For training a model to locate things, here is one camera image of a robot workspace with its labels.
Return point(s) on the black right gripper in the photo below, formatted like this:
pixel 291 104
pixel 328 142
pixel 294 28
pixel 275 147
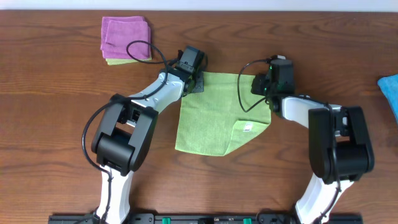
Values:
pixel 258 84

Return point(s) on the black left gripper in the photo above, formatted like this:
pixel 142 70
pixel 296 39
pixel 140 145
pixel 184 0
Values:
pixel 196 82

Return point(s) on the green microfiber cloth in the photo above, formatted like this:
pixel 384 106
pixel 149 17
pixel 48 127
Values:
pixel 223 118

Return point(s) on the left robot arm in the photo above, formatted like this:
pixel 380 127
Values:
pixel 124 135

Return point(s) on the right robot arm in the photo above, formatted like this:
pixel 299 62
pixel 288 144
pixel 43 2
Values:
pixel 339 146

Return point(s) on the folded green cloth under purple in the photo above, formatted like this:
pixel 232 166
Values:
pixel 119 61

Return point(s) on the blue cloth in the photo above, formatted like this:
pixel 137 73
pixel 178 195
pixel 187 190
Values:
pixel 388 86

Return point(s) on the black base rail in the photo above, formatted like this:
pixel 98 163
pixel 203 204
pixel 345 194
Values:
pixel 148 218

